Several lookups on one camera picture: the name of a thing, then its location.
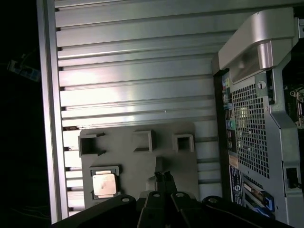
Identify white power strip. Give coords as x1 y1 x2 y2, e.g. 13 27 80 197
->
8 53 40 83

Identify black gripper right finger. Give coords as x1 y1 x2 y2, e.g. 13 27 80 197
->
165 170 289 228

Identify green motherboard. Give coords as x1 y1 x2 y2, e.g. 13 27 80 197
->
282 82 304 130

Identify silver CPU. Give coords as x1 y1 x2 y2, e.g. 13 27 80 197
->
92 172 116 197

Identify blue card latch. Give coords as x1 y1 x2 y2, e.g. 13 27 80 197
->
257 190 276 218

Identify grey parts rack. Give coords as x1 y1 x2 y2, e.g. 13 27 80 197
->
77 121 200 214

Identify silver case handle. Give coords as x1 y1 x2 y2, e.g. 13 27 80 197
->
218 7 296 84

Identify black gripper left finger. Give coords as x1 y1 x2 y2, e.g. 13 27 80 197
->
51 170 167 228

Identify open grey PC case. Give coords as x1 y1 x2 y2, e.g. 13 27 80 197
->
210 7 304 228

